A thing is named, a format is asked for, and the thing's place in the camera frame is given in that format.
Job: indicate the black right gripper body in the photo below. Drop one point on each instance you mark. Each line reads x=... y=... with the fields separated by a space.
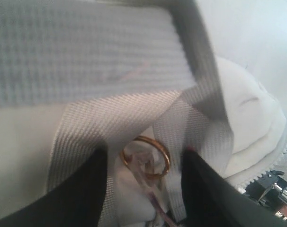
x=270 y=192

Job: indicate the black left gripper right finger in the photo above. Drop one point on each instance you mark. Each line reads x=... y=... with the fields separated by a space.
x=210 y=201

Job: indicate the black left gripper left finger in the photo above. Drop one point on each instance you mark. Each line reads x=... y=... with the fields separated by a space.
x=76 y=202

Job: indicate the white canvas backpack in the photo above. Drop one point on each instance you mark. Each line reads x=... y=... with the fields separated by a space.
x=144 y=80

